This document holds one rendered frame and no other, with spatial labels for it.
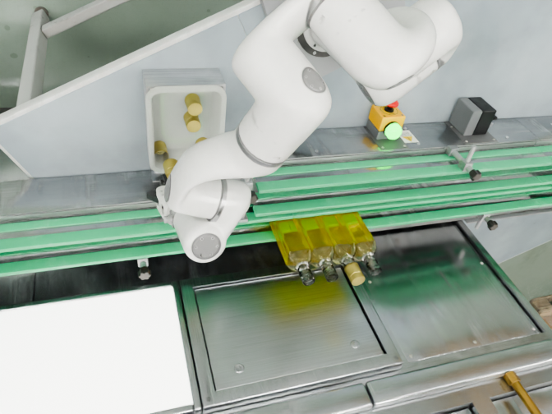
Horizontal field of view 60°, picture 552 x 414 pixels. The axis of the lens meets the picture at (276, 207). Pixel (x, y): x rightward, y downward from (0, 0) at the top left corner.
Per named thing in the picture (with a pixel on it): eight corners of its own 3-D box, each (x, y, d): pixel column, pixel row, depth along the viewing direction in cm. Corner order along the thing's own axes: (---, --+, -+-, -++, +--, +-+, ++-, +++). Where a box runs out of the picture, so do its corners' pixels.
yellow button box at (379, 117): (365, 125, 135) (375, 140, 130) (371, 101, 130) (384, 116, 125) (386, 123, 137) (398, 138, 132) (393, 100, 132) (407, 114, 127)
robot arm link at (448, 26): (352, 35, 71) (443, -38, 69) (354, 75, 95) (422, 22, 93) (391, 85, 71) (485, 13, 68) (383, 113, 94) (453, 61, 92)
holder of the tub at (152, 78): (148, 168, 124) (151, 187, 118) (142, 68, 106) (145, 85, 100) (213, 163, 129) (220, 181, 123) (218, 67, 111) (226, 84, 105)
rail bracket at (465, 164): (441, 152, 133) (468, 182, 124) (451, 129, 128) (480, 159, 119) (453, 151, 134) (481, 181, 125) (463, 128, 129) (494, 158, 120)
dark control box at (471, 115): (447, 120, 143) (462, 135, 137) (457, 96, 138) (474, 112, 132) (470, 119, 145) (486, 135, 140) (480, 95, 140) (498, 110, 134)
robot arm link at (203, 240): (207, 181, 75) (261, 193, 79) (192, 158, 84) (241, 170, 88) (179, 264, 79) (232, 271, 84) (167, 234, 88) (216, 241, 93)
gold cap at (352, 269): (360, 261, 114) (367, 275, 111) (355, 271, 116) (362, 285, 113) (347, 262, 113) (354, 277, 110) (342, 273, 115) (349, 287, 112)
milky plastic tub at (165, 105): (146, 153, 120) (149, 174, 114) (140, 69, 105) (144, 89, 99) (215, 148, 125) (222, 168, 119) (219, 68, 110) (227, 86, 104)
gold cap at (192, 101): (184, 93, 110) (187, 103, 107) (200, 92, 111) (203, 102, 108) (184, 107, 113) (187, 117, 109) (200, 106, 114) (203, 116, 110)
